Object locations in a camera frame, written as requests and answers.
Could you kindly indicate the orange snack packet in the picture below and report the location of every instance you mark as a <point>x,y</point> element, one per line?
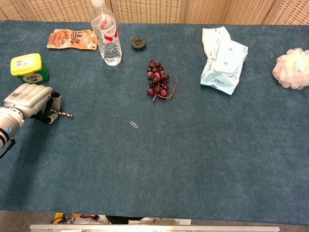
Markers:
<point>71,39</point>

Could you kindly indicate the woven rattan folding screen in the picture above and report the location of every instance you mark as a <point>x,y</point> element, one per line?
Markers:
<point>154,9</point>

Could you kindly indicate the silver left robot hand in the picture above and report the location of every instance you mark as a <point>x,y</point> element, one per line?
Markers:
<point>29,97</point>

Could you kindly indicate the silver paper clip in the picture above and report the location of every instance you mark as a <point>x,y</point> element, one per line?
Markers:
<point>134,125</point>

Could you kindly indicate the yellow and orange clutter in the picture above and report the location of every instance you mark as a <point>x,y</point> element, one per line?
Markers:
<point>77,218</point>

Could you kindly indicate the blue felt table cloth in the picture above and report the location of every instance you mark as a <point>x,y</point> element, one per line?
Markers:
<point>154,149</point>

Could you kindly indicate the silver bead chain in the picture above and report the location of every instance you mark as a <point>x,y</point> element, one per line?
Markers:
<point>64,113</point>

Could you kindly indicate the black round disc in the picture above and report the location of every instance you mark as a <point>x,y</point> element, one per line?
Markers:
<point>138,42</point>

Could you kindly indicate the clear plastic water bottle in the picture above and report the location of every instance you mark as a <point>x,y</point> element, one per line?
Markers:
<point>107,36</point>

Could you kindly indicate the green jar with yellow lid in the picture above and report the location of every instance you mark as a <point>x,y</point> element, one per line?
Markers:
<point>27,68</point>

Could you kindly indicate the dark red grape bunch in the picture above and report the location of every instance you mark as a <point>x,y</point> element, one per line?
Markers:
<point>157,78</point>

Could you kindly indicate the pale pink bath pouf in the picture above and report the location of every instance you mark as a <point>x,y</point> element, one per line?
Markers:
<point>292,68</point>

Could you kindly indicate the white and blue wipes pack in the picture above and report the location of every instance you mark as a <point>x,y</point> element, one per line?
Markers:
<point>223,61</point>

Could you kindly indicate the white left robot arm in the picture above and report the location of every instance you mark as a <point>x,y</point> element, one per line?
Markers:
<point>8,126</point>

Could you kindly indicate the silver aluminium rail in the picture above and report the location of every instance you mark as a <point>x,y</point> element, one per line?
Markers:
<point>154,227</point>

